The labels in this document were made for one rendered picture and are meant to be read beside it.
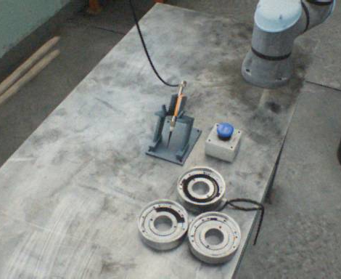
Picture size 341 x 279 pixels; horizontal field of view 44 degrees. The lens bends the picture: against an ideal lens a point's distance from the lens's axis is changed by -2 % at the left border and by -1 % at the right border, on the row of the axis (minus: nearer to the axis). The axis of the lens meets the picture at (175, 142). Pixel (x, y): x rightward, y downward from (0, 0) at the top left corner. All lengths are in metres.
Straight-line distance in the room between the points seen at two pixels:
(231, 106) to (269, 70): 0.15
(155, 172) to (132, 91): 0.31
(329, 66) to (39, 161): 2.12
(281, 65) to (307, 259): 0.91
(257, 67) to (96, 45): 1.80
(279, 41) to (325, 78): 1.56
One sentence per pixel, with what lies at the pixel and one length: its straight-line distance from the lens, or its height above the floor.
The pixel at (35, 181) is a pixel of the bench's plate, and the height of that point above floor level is 0.80.
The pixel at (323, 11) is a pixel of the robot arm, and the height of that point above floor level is 0.98.
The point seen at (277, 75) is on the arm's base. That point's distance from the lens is 1.26.
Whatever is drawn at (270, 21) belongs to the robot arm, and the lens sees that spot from 1.17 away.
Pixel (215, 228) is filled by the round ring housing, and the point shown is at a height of 0.83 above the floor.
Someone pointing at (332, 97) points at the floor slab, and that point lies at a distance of 2.61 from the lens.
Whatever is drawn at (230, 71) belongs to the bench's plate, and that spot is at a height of 0.80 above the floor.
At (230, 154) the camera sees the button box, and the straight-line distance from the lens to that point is 1.02.
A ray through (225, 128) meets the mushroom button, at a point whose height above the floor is 0.87.
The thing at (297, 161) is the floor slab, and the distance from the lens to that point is 2.19.
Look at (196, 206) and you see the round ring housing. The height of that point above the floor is 0.83.
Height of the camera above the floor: 1.58
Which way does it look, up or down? 46 degrees down
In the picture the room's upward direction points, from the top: straight up
